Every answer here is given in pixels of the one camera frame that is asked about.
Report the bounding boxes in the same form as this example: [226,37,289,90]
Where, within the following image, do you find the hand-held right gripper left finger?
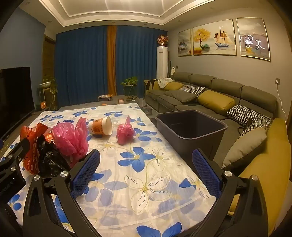
[23,149,101,237]

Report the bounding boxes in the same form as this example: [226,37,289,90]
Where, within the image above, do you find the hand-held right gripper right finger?
[192,148,268,237]

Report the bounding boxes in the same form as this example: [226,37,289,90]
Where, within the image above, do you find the red patterned plastic bag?
[19,123,55,175]

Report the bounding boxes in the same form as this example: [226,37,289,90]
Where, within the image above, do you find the black plastic bag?
[36,137,72,178]

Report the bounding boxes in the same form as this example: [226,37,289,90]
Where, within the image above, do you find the large pink plastic bag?
[51,117,89,168]

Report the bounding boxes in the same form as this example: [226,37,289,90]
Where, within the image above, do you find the grey plastic bin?
[156,110,228,160]

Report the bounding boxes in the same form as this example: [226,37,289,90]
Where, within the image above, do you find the orange and white paper cup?
[88,117,113,136]

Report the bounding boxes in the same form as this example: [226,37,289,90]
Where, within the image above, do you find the small pink plastic bag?
[116,115,135,145]

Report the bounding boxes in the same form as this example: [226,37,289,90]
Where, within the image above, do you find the dark television stand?
[0,109,47,146]

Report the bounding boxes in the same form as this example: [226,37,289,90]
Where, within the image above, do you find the black television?
[0,67,31,139]

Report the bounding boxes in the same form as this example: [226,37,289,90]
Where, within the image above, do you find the light grey cushion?
[222,134,267,168]

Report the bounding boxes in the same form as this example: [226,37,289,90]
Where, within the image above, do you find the blue floral white tablecloth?
[0,103,217,237]

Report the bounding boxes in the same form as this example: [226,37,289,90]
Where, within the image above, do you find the large yellow sofa cushion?
[228,118,291,216]

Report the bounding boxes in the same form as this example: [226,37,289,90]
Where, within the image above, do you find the black and white patterned cushion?
[227,104,272,127]
[239,118,272,137]
[179,85,206,97]

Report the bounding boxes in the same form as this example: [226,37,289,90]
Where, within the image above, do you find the trailing plant on stand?
[38,76,58,110]

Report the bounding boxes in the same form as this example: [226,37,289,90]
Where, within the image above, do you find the long yellow cushion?
[197,90,235,110]

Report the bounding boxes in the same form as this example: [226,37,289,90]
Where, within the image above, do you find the dark grey cushion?
[163,91,198,103]

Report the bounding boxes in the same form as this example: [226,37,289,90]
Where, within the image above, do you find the brown wooden door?
[43,34,56,110]

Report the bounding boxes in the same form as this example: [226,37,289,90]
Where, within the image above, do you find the grey sectional sofa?
[144,72,290,160]

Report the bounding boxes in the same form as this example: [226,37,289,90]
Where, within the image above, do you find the small yellow cushion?
[164,81,184,92]

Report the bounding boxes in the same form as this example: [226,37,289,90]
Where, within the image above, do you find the green plant in dark pot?
[121,77,139,96]

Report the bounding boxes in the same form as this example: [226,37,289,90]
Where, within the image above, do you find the white clothing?
[158,77,175,89]

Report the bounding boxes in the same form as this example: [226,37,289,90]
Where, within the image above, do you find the blue curtain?
[55,26,109,108]
[116,26,168,97]

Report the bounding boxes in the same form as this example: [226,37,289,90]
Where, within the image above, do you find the black clothing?
[145,80,158,92]

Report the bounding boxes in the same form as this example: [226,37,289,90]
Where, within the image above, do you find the orange curtain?
[107,25,118,96]

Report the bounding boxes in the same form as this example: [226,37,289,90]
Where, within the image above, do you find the white standing air conditioner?
[156,46,169,80]

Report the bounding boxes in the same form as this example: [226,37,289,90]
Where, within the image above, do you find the narrow landscape painting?
[177,29,191,57]

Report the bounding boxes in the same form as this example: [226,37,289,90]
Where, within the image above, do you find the tree and sailboat painting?
[193,19,236,56]

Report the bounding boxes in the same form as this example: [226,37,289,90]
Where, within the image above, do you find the red and gold flower ornament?
[156,35,169,46]

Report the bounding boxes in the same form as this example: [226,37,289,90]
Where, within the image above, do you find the glossy framed painting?
[236,17,271,61]

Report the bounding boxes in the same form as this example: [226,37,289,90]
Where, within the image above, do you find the white cable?
[277,83,288,125]

